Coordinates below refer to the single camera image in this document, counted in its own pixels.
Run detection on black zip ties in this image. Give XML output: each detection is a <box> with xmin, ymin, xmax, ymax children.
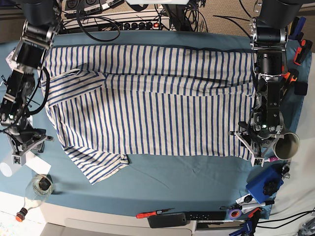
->
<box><xmin>0</xmin><ymin>75</ymin><xmax>9</xmax><ymax>87</ymax></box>

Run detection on orange black clamp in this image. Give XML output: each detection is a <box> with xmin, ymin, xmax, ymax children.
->
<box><xmin>293</xmin><ymin>39</ymin><xmax>313</xmax><ymax>66</ymax></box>

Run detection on blue table cloth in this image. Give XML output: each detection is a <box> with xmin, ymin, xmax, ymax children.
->
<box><xmin>0</xmin><ymin>31</ymin><xmax>315</xmax><ymax>219</ymax></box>

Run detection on blue white striped T-shirt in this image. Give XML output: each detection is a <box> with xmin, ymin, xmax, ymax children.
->
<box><xmin>42</xmin><ymin>45</ymin><xmax>254</xmax><ymax>184</ymax></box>

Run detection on clear glass bottle orange cap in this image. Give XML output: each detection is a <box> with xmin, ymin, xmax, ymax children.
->
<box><xmin>15</xmin><ymin>174</ymin><xmax>54</xmax><ymax>222</ymax></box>

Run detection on black remote control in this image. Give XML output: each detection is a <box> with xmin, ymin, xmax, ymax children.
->
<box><xmin>185</xmin><ymin>211</ymin><xmax>226</xmax><ymax>221</ymax></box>

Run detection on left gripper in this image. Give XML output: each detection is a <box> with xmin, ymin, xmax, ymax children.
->
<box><xmin>229</xmin><ymin>121</ymin><xmax>289</xmax><ymax>167</ymax></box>

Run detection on black marker pen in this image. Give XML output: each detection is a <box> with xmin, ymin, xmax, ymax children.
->
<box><xmin>241</xmin><ymin>200</ymin><xmax>275</xmax><ymax>210</ymax></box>

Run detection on blue black spring clamp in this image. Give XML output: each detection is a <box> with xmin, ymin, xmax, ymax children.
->
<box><xmin>229</xmin><ymin>207</ymin><xmax>262</xmax><ymax>236</ymax></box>

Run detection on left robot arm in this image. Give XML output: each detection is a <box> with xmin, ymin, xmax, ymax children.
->
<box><xmin>230</xmin><ymin>0</ymin><xmax>302</xmax><ymax>166</ymax></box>

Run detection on beige ceramic mug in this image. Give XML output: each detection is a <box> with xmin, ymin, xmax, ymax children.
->
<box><xmin>273</xmin><ymin>132</ymin><xmax>300</xmax><ymax>161</ymax></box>

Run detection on black square block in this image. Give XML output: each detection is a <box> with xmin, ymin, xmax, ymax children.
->
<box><xmin>294</xmin><ymin>82</ymin><xmax>308</xmax><ymax>96</ymax></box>

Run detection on orange black utility knife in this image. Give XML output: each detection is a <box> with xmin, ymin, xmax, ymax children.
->
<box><xmin>280</xmin><ymin>69</ymin><xmax>299</xmax><ymax>100</ymax></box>

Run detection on blue clamp top right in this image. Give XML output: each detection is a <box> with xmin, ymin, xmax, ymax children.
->
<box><xmin>288</xmin><ymin>16</ymin><xmax>306</xmax><ymax>41</ymax></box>

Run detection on blue box with black knob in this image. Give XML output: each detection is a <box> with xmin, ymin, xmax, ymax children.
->
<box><xmin>246</xmin><ymin>166</ymin><xmax>284</xmax><ymax>204</ymax></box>

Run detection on pink white small tube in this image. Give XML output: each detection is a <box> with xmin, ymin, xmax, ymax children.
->
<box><xmin>264</xmin><ymin>156</ymin><xmax>279</xmax><ymax>162</ymax></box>

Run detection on black power strip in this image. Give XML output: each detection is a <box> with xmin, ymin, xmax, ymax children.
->
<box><xmin>115</xmin><ymin>22</ymin><xmax>162</xmax><ymax>30</ymax></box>

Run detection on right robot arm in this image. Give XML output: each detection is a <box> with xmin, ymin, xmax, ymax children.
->
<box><xmin>0</xmin><ymin>0</ymin><xmax>62</xmax><ymax>166</ymax></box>

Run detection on black smartphone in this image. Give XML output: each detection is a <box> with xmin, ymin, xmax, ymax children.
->
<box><xmin>147</xmin><ymin>212</ymin><xmax>187</xmax><ymax>229</ymax></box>

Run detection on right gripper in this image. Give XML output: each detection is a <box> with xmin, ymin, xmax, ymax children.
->
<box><xmin>5</xmin><ymin>125</ymin><xmax>54</xmax><ymax>165</ymax></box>

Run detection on red handled screwdriver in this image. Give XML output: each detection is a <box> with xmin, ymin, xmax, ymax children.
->
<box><xmin>136</xmin><ymin>208</ymin><xmax>174</xmax><ymax>219</ymax></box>

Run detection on white packaged device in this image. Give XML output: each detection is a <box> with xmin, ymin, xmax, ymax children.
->
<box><xmin>5</xmin><ymin>49</ymin><xmax>18</xmax><ymax>71</ymax></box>

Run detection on purple tape roll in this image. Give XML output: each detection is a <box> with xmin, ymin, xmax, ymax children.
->
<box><xmin>228</xmin><ymin>209</ymin><xmax>243</xmax><ymax>220</ymax></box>

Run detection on black looping cable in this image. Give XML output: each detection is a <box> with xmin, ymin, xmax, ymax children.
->
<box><xmin>76</xmin><ymin>0</ymin><xmax>121</xmax><ymax>43</ymax></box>

